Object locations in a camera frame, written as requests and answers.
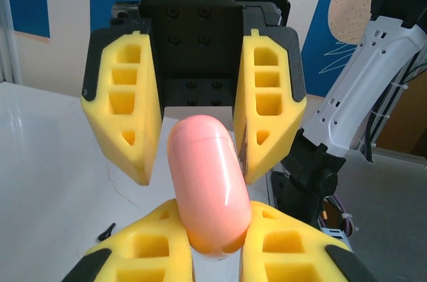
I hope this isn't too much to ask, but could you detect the brown cardboard panel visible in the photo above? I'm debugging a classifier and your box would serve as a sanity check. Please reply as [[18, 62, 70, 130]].
[[375, 70, 427, 158]]

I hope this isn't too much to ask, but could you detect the pink earbud charging case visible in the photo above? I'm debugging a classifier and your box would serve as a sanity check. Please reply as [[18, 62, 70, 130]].
[[166, 114, 253, 261]]

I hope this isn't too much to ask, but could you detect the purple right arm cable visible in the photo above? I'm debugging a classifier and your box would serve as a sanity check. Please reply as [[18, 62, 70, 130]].
[[328, 193, 355, 241]]

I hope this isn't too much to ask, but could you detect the white slotted cable duct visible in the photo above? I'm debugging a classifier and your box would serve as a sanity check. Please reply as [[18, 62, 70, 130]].
[[318, 225, 354, 251]]

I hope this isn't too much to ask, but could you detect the black cable bundle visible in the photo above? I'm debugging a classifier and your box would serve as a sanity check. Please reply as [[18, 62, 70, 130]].
[[362, 51, 427, 163]]

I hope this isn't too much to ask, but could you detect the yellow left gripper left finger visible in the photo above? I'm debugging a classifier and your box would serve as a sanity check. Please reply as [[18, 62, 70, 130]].
[[61, 198, 196, 282]]

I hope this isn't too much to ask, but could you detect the black wireless earbud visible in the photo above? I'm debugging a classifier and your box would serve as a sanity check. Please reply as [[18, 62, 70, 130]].
[[97, 222, 117, 241]]

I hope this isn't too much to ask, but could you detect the aluminium frame post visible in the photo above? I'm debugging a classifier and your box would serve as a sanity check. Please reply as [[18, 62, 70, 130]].
[[0, 0, 23, 85]]

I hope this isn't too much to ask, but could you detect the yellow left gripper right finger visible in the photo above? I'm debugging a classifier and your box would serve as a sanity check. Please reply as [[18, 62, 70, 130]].
[[239, 200, 378, 282]]

